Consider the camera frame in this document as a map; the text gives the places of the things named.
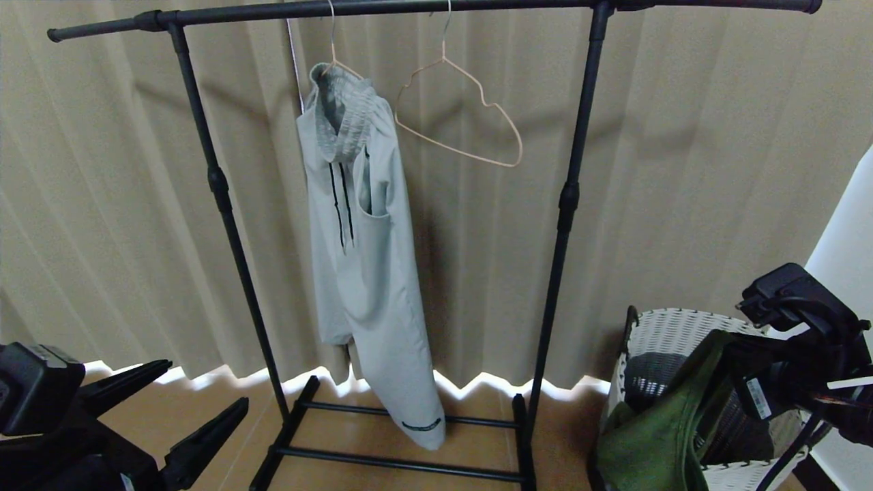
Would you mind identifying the beige curtain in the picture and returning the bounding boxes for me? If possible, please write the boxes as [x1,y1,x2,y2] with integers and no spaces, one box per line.
[0,0,873,403]

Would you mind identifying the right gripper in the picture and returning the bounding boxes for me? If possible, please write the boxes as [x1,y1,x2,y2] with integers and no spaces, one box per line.
[726,338,819,420]

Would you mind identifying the black clothes rack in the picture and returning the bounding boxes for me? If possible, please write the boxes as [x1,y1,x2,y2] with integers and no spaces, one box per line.
[46,0,823,491]

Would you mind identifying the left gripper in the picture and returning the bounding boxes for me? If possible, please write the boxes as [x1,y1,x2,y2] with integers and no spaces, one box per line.
[0,359,250,491]

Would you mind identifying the white laundry basket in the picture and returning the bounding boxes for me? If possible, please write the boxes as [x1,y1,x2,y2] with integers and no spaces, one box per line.
[600,307,812,491]

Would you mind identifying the green garment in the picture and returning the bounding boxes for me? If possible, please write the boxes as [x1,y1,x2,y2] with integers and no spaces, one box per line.
[595,331,734,491]

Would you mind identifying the pale grey shorts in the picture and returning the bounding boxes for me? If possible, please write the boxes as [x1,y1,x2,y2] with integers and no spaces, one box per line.
[297,63,447,451]

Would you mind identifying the pink clothes hanger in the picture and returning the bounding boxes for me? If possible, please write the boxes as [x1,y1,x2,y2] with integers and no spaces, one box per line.
[394,0,524,168]
[321,0,366,79]

